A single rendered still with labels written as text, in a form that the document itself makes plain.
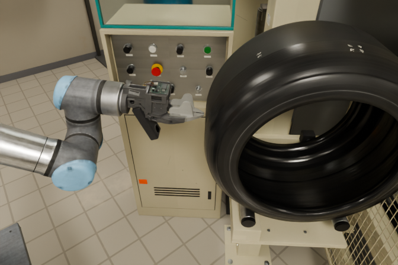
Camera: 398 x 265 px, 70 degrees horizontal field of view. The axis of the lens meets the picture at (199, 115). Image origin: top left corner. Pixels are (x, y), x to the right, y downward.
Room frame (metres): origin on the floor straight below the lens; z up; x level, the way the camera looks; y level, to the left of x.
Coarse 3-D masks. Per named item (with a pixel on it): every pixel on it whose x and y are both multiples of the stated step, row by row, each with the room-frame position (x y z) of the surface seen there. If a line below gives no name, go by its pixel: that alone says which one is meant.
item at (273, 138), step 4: (256, 136) 0.85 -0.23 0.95; (260, 136) 0.85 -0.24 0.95; (264, 136) 0.85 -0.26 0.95; (268, 136) 0.85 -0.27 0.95; (272, 136) 0.85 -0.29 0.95; (276, 136) 0.85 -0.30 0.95; (280, 136) 0.85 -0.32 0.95; (284, 136) 0.85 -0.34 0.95; (288, 136) 0.85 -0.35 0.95; (292, 136) 0.85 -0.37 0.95; (296, 136) 0.85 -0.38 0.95; (316, 136) 0.85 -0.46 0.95; (264, 140) 0.84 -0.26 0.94; (268, 140) 0.84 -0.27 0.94; (272, 140) 0.84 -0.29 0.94; (276, 140) 0.84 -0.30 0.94; (280, 140) 0.84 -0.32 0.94; (284, 140) 0.84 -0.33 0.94; (288, 140) 0.84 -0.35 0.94; (292, 140) 0.84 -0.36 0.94; (296, 140) 0.84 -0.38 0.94
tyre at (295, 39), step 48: (240, 48) 0.71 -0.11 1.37; (288, 48) 0.58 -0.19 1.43; (336, 48) 0.54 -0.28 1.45; (384, 48) 0.60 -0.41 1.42; (240, 96) 0.53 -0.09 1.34; (288, 96) 0.49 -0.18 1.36; (336, 96) 0.48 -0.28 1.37; (384, 96) 0.48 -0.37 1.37; (240, 144) 0.49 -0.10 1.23; (288, 144) 0.77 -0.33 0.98; (336, 144) 0.74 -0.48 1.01; (384, 144) 0.63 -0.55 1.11; (240, 192) 0.49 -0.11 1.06; (288, 192) 0.61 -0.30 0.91; (336, 192) 0.58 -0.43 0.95; (384, 192) 0.47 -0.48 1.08
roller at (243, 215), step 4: (240, 208) 0.55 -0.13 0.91; (244, 208) 0.54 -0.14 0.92; (240, 212) 0.54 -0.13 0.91; (244, 212) 0.53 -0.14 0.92; (248, 212) 0.52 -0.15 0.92; (252, 212) 0.53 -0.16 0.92; (240, 216) 0.52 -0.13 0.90; (244, 216) 0.51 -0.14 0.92; (248, 216) 0.51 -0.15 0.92; (252, 216) 0.51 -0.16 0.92; (240, 220) 0.51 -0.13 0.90; (244, 220) 0.50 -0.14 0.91; (248, 220) 0.50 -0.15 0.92; (252, 220) 0.50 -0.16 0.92; (244, 224) 0.50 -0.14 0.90; (248, 224) 0.50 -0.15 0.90; (252, 224) 0.50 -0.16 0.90
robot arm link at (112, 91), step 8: (104, 88) 0.61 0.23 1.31; (112, 88) 0.61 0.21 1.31; (120, 88) 0.61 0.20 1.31; (104, 96) 0.59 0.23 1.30; (112, 96) 0.59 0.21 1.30; (120, 96) 0.60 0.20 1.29; (104, 104) 0.58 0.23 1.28; (112, 104) 0.58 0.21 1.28; (104, 112) 0.58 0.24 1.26; (112, 112) 0.58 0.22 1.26; (120, 112) 0.60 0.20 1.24
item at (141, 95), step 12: (132, 84) 0.62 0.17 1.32; (156, 84) 0.63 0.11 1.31; (168, 84) 0.64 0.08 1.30; (132, 96) 0.60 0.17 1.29; (144, 96) 0.60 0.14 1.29; (156, 96) 0.59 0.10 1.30; (168, 96) 0.64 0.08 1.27; (144, 108) 0.61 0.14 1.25; (156, 108) 0.60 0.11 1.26; (168, 108) 0.63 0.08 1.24
